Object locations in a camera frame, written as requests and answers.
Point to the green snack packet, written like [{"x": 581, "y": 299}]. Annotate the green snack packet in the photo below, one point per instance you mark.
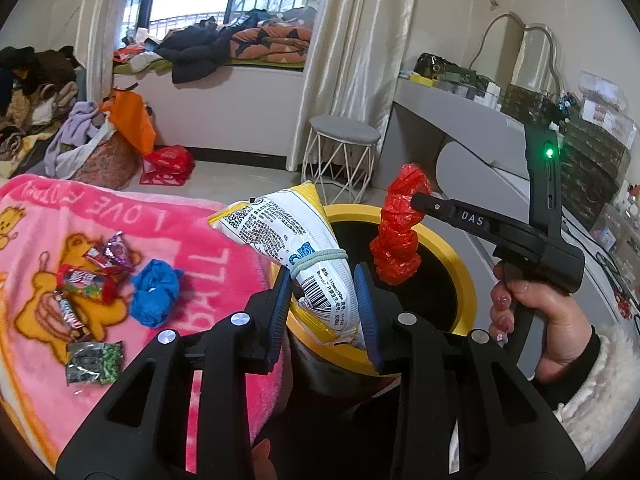
[{"x": 95, "y": 362}]

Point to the person's right hand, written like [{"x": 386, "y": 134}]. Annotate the person's right hand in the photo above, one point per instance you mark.
[{"x": 560, "y": 330}]

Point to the blue plastic bag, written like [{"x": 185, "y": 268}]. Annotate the blue plastic bag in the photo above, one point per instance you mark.
[{"x": 155, "y": 292}]

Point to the person's right forearm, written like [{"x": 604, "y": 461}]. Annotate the person's right forearm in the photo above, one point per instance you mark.
[{"x": 600, "y": 390}]

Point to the red shopping bag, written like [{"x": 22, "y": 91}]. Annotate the red shopping bag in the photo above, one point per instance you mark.
[{"x": 167, "y": 162}]

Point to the clear plastic organizer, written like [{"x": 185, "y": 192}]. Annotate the clear plastic organizer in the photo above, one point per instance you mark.
[{"x": 607, "y": 105}]

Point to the floral patterned bag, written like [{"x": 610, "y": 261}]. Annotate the floral patterned bag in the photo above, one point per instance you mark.
[{"x": 112, "y": 160}]

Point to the orange bag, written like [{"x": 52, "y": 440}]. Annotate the orange bag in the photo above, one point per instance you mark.
[{"x": 132, "y": 120}]

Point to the wide white curtain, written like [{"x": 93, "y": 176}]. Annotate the wide white curtain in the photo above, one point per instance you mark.
[{"x": 350, "y": 60}]

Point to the red plastic bag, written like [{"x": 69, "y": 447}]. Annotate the red plastic bag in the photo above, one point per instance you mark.
[{"x": 397, "y": 240}]

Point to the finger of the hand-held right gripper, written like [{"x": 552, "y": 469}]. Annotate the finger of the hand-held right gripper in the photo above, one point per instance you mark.
[{"x": 440, "y": 210}]

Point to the orange patterned quilt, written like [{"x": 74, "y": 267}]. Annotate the orange patterned quilt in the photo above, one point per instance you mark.
[{"x": 270, "y": 42}]

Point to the white garment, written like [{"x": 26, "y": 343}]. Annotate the white garment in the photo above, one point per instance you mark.
[{"x": 145, "y": 60}]

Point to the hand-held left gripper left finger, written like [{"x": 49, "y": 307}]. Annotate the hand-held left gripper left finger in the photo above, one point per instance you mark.
[{"x": 276, "y": 332}]

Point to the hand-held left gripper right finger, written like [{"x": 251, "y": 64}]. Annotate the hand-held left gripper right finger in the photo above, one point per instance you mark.
[{"x": 364, "y": 310}]

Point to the white yellow snack bag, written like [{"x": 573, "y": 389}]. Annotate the white yellow snack bag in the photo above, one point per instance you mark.
[{"x": 280, "y": 230}]

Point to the red candy wrapper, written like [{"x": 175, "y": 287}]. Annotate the red candy wrapper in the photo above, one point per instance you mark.
[{"x": 82, "y": 280}]

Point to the person's left hand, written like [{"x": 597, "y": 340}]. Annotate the person's left hand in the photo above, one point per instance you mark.
[{"x": 262, "y": 460}]

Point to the narrow white curtain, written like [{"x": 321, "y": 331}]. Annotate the narrow white curtain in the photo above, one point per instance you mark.
[{"x": 100, "y": 35}]

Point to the black handbag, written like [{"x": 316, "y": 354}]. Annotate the black handbag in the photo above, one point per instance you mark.
[{"x": 440, "y": 65}]

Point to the pink printed blanket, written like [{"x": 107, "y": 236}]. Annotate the pink printed blanket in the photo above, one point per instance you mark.
[{"x": 200, "y": 240}]

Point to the purple candy wrapper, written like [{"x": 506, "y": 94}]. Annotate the purple candy wrapper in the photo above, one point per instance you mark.
[{"x": 114, "y": 251}]

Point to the dark candy wrapper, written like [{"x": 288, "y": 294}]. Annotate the dark candy wrapper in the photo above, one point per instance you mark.
[{"x": 70, "y": 312}]

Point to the lavender garment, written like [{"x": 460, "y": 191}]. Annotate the lavender garment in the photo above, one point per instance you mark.
[{"x": 75, "y": 125}]

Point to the large dark patterned storage box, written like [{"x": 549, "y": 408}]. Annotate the large dark patterned storage box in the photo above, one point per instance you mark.
[{"x": 595, "y": 160}]

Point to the pile of clothes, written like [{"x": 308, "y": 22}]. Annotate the pile of clothes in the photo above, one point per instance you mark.
[{"x": 35, "y": 75}]

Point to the black jacket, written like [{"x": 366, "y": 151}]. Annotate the black jacket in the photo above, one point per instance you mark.
[{"x": 195, "y": 55}]

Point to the yellow-rimmed black trash bin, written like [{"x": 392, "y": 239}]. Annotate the yellow-rimmed black trash bin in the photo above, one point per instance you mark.
[{"x": 350, "y": 212}]

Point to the vanity mirror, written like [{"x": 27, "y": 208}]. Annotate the vanity mirror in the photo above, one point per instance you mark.
[{"x": 505, "y": 55}]

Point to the white vanity desk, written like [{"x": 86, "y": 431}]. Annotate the white vanity desk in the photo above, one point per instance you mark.
[{"x": 450, "y": 105}]

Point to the small dark patterned storage box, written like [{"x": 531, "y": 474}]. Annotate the small dark patterned storage box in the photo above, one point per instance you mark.
[{"x": 525, "y": 102}]

